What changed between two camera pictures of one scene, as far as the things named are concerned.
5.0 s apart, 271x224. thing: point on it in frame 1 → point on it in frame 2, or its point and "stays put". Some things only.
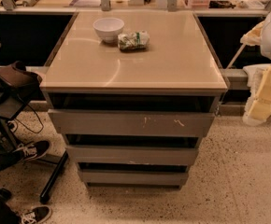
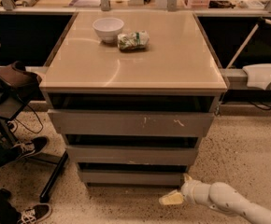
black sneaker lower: x=36 y=215 stays put
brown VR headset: x=18 y=77 stays put
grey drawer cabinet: x=132 y=92 stays put
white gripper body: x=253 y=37 → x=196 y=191
